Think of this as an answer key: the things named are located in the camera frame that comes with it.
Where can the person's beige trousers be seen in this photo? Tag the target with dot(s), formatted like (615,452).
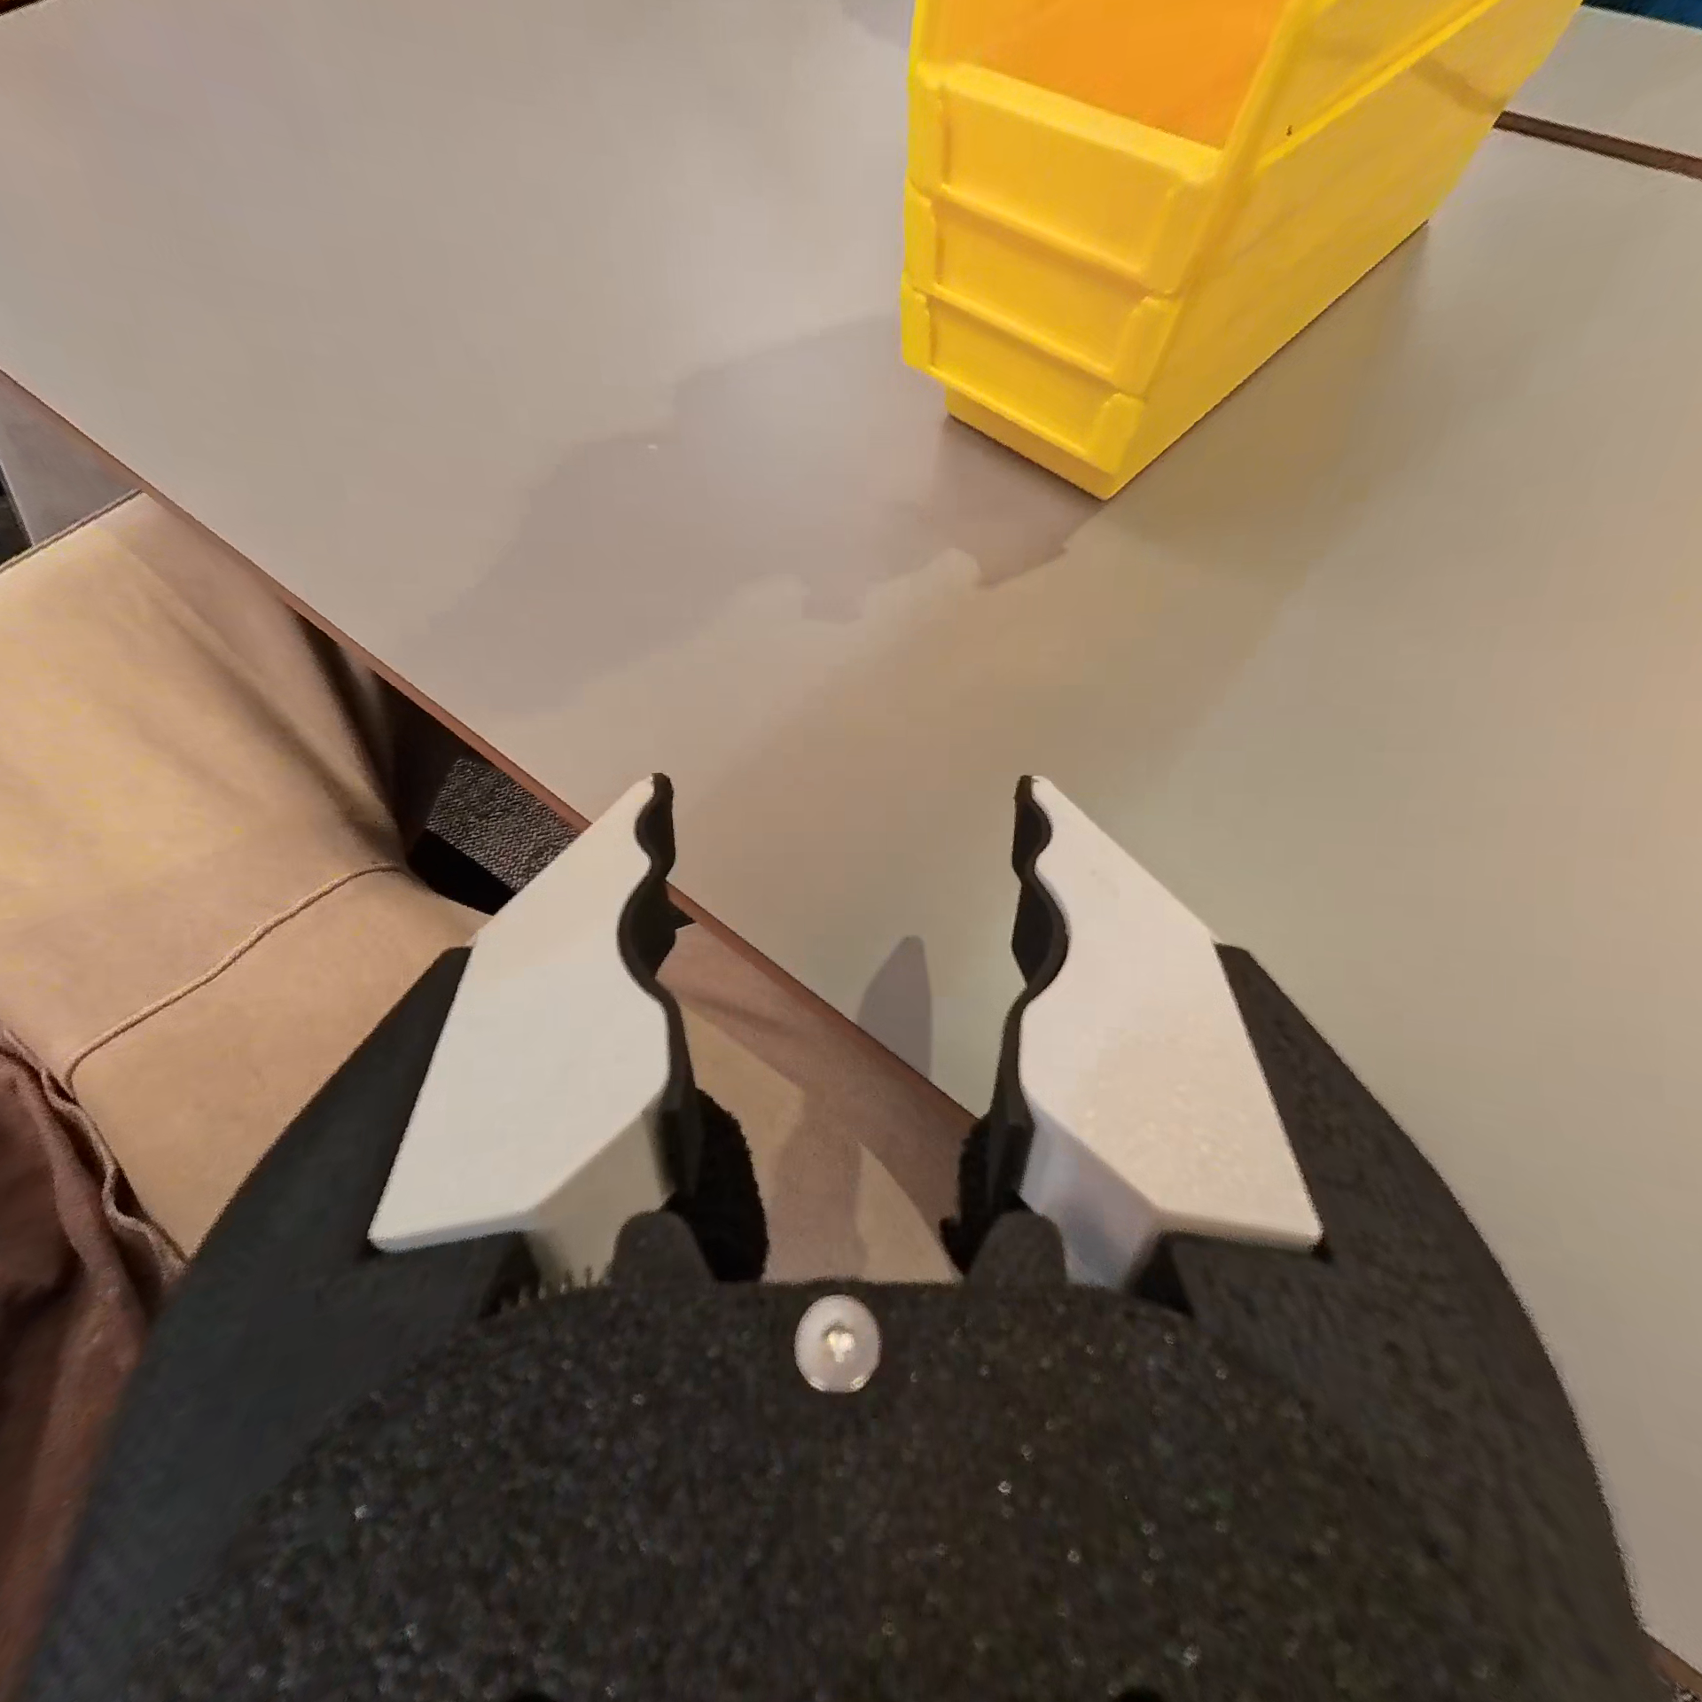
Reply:
(199,799)

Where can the person's brown top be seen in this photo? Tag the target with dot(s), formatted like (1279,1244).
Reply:
(68,1329)

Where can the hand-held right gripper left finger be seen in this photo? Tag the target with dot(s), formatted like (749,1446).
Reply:
(531,1064)

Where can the grey desk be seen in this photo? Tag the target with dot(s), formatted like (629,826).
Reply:
(531,332)

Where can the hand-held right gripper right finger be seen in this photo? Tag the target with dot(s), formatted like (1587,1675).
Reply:
(1157,1064)

